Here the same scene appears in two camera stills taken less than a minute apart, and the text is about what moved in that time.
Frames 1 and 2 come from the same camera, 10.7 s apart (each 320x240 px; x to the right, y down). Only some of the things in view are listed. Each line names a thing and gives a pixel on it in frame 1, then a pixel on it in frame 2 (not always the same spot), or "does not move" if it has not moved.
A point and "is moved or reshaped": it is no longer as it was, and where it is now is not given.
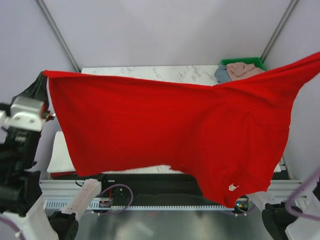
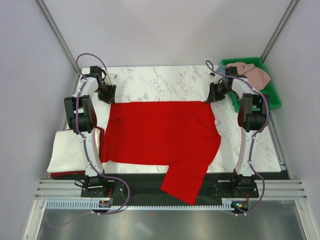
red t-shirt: (225, 142) is moved or reshaped
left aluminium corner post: (50, 21) does not move
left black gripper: (38, 88) -> (110, 98)
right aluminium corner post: (279, 28) does not move
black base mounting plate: (154, 189) -> (149, 186)
